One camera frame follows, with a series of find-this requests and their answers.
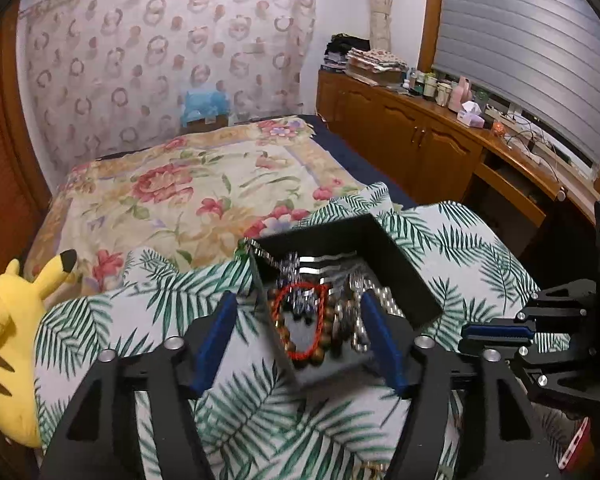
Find white pearl necklace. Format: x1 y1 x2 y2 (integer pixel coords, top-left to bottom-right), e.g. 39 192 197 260
349 284 406 354

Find silver purple crystal necklace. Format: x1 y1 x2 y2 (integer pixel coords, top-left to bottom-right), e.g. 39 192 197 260
239 237 326 316

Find brown wooden bead bracelet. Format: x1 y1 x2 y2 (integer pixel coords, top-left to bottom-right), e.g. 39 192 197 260
266 284 342 365

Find red cord bracelet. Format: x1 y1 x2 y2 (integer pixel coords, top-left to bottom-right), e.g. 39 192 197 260
270 282 332 362

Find black jewelry box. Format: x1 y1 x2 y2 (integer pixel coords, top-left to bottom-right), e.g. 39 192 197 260
245 214 442 389

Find palm leaf print cloth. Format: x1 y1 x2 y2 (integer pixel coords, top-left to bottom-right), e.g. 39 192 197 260
34 183 538 479

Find floral bed cover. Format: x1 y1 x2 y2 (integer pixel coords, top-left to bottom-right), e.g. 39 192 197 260
23 116 381 296

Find wooden sideboard cabinet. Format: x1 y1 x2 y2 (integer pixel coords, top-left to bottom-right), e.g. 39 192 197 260
315 68 600 241

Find yellow Pikachu plush toy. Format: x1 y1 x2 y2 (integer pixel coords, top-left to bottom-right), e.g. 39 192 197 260
0 249 78 448

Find pink tissue box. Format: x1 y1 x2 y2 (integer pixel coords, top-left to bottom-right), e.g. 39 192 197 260
456 101 484 129

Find blue plush toy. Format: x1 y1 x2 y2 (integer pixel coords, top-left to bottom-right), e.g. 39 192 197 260
181 90 230 127

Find brown louvered wardrobe door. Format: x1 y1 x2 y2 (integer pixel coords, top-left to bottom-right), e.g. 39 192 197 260
0 0 50 274

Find bottles on sideboard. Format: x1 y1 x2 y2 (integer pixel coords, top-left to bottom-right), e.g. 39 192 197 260
403 68 472 113

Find circle patterned curtain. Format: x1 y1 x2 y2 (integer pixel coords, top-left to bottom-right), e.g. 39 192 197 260
22 0 315 174

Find stack of folded clothes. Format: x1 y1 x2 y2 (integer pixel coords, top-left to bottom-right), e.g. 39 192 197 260
321 34 408 86

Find grey window blind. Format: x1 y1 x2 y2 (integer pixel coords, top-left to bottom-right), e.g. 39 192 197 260
434 0 600 165

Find beige side curtain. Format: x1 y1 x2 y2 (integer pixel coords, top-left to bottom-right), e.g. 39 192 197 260
365 0 399 53

